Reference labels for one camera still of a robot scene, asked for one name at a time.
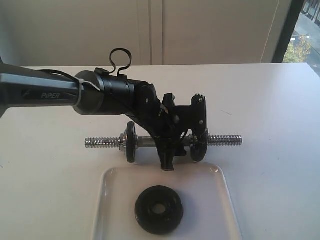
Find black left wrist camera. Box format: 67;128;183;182
191;94;207;138

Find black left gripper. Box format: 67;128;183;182
135;92;193;171

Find black weight plate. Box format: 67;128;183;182
134;185;184;234
125;121;137;163
190;130;209;162

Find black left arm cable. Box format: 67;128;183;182
109;47;133;76

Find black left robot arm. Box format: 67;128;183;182
0;63;195;171

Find white rectangular tray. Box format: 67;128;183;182
93;163;242;240

